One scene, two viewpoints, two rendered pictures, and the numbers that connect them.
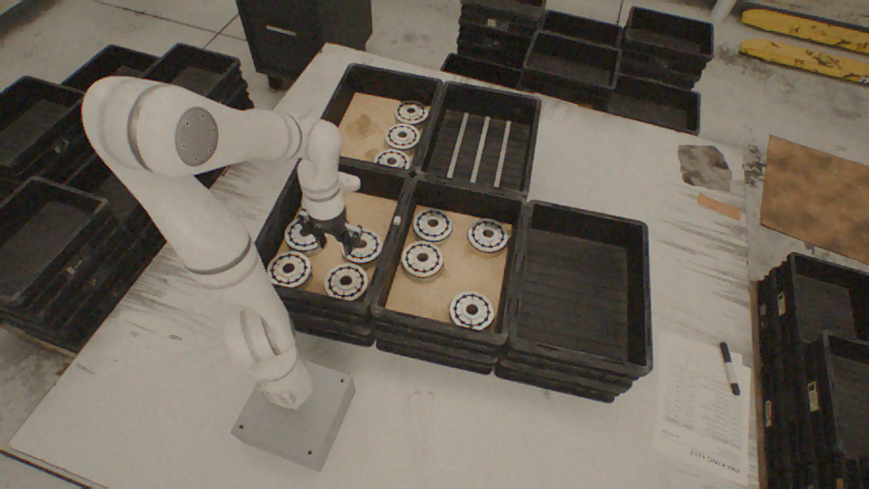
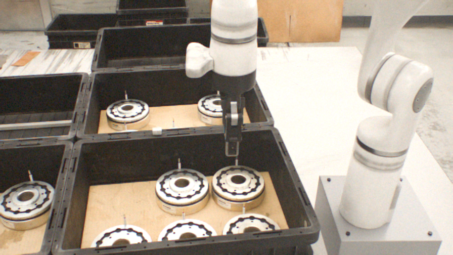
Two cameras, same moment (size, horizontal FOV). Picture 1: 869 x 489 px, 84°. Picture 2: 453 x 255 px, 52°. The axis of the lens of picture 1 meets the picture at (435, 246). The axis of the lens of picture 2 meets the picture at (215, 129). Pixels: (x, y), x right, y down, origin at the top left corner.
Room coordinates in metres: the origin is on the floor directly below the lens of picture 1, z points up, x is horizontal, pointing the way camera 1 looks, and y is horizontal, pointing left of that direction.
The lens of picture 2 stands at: (0.78, 0.87, 1.44)
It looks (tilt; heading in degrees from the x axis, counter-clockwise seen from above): 33 degrees down; 255
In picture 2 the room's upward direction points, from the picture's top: straight up
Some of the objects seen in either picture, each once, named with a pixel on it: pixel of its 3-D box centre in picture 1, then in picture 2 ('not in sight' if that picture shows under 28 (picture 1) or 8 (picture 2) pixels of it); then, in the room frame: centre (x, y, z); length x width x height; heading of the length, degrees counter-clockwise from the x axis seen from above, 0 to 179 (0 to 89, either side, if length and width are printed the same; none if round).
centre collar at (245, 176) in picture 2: (345, 280); (238, 180); (0.56, 0.20, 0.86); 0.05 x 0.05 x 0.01
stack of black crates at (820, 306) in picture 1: (815, 319); not in sight; (0.93, -1.46, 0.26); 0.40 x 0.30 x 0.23; 166
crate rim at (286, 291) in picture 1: (331, 225); (183, 184); (0.67, 0.25, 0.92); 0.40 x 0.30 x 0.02; 172
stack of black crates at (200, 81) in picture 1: (200, 121); not in sight; (1.54, 1.07, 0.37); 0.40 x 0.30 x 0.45; 166
